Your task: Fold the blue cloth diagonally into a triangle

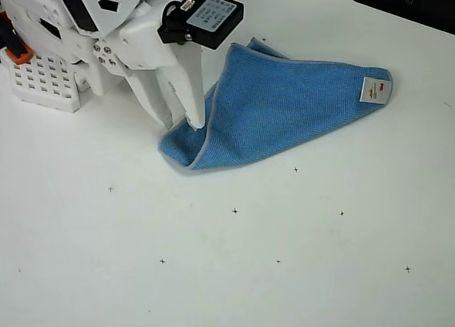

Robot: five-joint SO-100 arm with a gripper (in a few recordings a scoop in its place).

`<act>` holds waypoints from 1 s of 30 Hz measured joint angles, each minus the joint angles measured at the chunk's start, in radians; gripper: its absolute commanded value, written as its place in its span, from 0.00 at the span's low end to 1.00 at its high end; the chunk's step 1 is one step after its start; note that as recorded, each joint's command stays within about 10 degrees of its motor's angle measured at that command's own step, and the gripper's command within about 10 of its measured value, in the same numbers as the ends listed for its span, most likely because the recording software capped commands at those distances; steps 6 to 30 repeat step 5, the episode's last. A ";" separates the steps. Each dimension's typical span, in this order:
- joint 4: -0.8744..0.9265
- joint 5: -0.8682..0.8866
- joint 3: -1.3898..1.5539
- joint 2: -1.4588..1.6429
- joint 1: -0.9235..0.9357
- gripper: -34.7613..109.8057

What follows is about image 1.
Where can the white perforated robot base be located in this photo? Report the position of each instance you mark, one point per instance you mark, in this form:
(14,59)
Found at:
(42,85)

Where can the orange and black clamp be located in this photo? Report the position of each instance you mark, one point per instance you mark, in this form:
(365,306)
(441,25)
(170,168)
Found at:
(19,55)

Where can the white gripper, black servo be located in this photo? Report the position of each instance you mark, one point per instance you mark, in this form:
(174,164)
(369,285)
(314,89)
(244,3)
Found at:
(136,53)

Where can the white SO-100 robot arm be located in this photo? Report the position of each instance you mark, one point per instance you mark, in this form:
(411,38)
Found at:
(32,7)

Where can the blue microfibre cloth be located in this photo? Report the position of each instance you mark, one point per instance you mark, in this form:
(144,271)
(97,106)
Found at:
(277,106)

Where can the black camera module, grey label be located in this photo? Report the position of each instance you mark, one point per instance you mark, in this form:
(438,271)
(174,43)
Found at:
(209,17)

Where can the black mat with line drawing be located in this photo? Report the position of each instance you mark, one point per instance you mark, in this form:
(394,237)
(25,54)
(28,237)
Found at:
(426,7)

